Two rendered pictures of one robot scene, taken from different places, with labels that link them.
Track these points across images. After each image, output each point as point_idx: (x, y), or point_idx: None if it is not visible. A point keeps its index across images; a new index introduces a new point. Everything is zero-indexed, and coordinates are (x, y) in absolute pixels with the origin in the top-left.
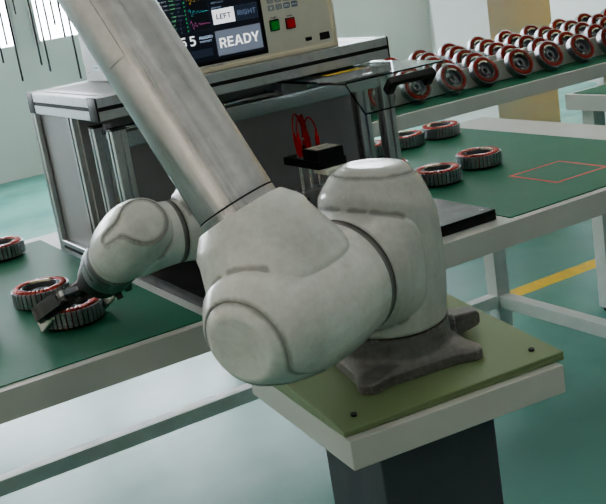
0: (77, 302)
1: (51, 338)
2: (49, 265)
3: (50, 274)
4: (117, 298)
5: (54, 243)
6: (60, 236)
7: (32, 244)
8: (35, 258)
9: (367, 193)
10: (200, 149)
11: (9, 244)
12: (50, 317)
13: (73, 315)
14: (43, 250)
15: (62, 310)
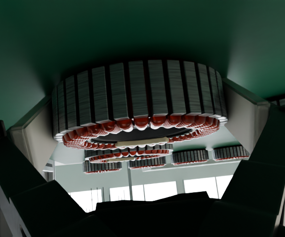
0: None
1: (266, 42)
2: (75, 154)
3: (82, 150)
4: (2, 125)
5: (56, 162)
6: (53, 174)
7: (73, 162)
8: (80, 158)
9: None
10: None
11: (97, 171)
12: None
13: (180, 100)
14: (69, 161)
15: (273, 133)
